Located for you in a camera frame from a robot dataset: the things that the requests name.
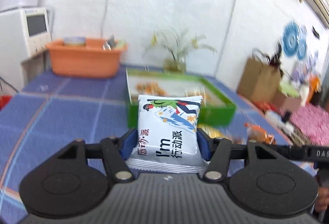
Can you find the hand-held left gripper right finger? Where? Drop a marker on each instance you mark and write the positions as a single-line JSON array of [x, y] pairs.
[[205, 147]]

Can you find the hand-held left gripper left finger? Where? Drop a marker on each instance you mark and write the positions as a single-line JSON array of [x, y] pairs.
[[128, 144]]

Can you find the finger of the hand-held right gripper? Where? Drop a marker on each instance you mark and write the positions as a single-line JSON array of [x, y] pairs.
[[287, 152]]

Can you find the green tray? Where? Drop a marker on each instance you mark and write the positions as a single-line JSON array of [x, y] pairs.
[[221, 116]]

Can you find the white cartoon snack packet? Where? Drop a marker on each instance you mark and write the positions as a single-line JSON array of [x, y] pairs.
[[167, 131]]

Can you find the person's right hand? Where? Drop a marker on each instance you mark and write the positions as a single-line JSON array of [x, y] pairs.
[[323, 203]]

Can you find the brown leopard cloth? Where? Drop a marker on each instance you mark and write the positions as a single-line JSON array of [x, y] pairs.
[[299, 136]]

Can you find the pink patterned cloth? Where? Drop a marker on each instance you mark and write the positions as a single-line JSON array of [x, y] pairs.
[[311, 121]]

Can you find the orange bun packet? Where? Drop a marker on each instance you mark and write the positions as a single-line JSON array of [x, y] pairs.
[[259, 134]]

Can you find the white power strip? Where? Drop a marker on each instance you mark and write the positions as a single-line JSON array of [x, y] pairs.
[[276, 120]]

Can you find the black power adapter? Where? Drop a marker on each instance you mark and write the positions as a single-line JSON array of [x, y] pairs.
[[285, 117]]

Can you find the cardboard box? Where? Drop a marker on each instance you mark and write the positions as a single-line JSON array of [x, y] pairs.
[[285, 102]]

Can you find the yellow pastry packet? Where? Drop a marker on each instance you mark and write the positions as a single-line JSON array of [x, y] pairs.
[[150, 88]]

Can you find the blue patterned tablecloth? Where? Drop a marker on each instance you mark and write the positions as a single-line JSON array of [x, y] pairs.
[[64, 116]]

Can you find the brown paper bag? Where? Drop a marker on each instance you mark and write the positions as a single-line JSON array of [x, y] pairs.
[[257, 80]]

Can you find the glass vase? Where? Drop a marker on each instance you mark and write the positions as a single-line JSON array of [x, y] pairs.
[[174, 65]]

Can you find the orange plastic basin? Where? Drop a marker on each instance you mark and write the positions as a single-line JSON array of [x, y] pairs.
[[84, 62]]

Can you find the grey metal tool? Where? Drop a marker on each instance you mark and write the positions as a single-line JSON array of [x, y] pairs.
[[110, 43]]

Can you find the small blue paper fan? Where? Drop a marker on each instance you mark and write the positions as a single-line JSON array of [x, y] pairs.
[[302, 47]]

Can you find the green yellow-flowered plant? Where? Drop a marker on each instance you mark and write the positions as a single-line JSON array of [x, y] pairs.
[[180, 41]]

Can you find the large blue paper fan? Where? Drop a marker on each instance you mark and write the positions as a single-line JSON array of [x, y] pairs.
[[290, 39]]

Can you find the round metal tin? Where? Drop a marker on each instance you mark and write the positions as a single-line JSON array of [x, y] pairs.
[[74, 41]]

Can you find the red plastic item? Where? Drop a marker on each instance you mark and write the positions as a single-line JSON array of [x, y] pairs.
[[5, 102]]

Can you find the white appliance with screen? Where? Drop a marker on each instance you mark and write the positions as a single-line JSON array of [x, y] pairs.
[[15, 34]]

